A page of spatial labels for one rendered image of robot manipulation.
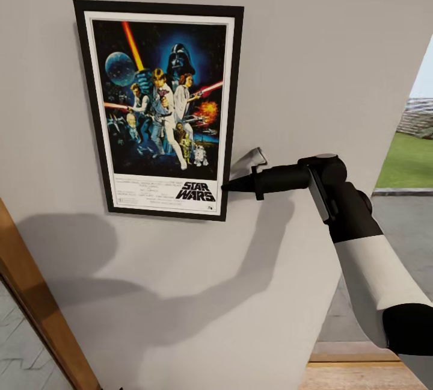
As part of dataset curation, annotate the poster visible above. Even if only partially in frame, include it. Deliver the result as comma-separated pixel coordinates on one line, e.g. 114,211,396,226
73,0,244,221

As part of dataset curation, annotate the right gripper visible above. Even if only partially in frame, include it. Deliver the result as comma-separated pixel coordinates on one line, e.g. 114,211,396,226
221,165,290,200

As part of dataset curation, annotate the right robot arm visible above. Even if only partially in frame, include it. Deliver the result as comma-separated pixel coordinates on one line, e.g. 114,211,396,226
221,146,433,390

